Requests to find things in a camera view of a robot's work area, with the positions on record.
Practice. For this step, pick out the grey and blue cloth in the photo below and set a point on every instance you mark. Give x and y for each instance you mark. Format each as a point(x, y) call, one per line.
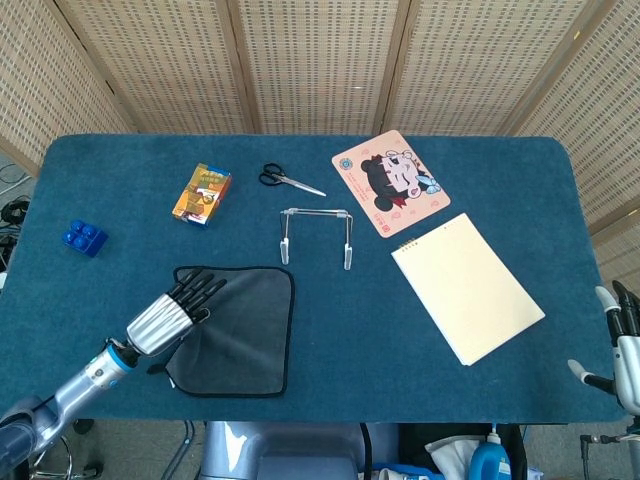
point(250, 340)

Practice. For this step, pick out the teal table carpet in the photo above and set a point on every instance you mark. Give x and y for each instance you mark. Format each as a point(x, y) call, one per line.
point(350, 325)

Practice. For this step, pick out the black bag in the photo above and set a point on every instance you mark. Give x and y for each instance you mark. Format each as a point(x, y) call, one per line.
point(415, 440)

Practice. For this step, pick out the white crumpled cloth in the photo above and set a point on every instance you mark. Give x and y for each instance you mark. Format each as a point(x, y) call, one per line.
point(450, 450)

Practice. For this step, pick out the blue building block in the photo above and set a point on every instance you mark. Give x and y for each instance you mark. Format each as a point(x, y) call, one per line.
point(85, 240)

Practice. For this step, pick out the wicker folding screen panel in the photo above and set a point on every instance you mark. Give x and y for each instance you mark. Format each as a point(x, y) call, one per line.
point(50, 90)
point(320, 65)
point(475, 65)
point(170, 65)
point(600, 125)

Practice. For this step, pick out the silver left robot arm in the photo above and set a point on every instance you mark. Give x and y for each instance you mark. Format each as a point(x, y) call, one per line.
point(75, 387)

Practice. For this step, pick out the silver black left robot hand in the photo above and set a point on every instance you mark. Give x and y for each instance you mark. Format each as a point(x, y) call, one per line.
point(155, 325)

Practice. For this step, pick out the pink cartoon mouse pad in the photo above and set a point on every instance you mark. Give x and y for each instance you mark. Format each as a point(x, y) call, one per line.
point(430, 205)

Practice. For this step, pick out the yellow spiral notepad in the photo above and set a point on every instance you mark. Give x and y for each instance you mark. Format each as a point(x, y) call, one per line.
point(465, 290)

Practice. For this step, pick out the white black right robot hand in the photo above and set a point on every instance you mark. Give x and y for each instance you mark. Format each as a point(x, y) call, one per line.
point(627, 360)

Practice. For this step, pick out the orange and blue card box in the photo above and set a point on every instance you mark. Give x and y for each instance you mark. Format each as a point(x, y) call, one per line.
point(200, 197)

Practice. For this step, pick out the chrome stool base with casters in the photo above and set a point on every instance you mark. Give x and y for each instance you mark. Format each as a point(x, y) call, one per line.
point(84, 426)

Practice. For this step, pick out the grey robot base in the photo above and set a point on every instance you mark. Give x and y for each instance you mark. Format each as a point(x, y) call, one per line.
point(280, 450)

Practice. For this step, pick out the blue pump bottle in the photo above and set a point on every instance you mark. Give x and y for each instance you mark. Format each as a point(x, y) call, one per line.
point(487, 465)

